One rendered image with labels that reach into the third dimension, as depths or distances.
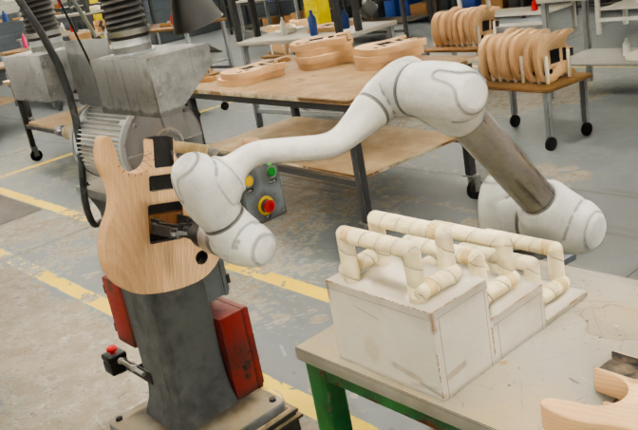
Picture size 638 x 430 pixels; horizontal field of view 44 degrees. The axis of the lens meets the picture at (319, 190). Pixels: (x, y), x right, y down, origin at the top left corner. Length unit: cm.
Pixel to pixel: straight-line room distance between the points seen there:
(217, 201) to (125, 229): 40
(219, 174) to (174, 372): 106
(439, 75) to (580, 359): 70
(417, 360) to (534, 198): 83
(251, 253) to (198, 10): 68
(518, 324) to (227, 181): 65
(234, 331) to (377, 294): 127
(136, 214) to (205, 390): 86
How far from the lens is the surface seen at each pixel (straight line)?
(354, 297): 146
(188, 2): 204
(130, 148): 217
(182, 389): 261
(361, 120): 188
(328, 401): 168
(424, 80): 181
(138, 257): 201
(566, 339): 156
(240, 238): 169
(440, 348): 136
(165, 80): 188
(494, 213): 233
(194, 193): 164
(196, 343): 258
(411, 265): 132
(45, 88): 248
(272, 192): 243
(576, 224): 217
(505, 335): 150
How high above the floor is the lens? 171
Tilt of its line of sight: 17 degrees down
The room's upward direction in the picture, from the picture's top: 11 degrees counter-clockwise
